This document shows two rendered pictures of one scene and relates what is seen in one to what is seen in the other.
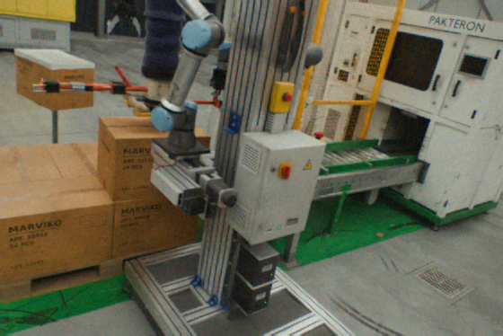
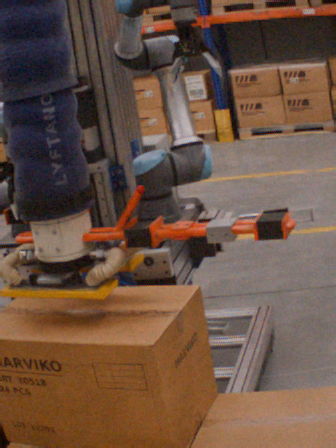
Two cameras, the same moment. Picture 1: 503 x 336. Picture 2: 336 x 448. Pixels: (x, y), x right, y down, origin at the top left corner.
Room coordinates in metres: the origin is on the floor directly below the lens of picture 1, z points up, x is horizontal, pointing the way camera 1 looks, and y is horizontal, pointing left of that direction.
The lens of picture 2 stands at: (3.31, 2.57, 1.77)
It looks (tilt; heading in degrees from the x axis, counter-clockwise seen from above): 16 degrees down; 238
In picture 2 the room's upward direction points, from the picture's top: 10 degrees counter-clockwise
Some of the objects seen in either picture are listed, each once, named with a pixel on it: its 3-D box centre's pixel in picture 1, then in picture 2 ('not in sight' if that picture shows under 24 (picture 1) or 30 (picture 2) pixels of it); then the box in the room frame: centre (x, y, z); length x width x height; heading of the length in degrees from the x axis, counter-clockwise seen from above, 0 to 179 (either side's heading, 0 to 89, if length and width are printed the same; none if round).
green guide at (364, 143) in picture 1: (323, 145); not in sight; (3.85, -0.66, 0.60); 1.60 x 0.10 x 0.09; 129
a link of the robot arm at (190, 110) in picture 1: (183, 112); (153, 172); (1.96, 0.38, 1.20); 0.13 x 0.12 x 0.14; 157
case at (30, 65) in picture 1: (55, 78); not in sight; (3.63, 1.91, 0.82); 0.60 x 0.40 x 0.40; 58
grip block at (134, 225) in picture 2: (117, 87); (144, 232); (2.31, 0.85, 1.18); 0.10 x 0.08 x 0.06; 35
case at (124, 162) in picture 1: (153, 155); (96, 370); (2.45, 0.65, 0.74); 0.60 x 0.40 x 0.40; 125
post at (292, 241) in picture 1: (301, 203); not in sight; (2.66, -0.41, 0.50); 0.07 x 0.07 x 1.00; 39
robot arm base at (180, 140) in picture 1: (182, 135); (157, 206); (1.97, 0.38, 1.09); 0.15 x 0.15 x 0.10
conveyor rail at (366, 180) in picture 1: (339, 184); not in sight; (3.17, -0.76, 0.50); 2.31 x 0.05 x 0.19; 129
